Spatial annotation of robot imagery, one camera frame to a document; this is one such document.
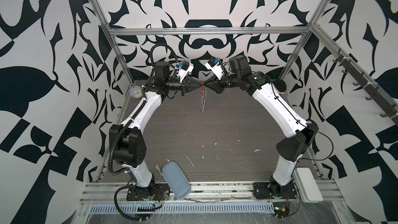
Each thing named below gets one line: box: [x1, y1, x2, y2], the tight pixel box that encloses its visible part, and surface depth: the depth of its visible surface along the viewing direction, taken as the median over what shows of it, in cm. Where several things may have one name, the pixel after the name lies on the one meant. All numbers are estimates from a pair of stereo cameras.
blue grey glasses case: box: [154, 160, 192, 200], surface depth 77 cm
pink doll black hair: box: [272, 78, 287, 94], surface depth 111 cm
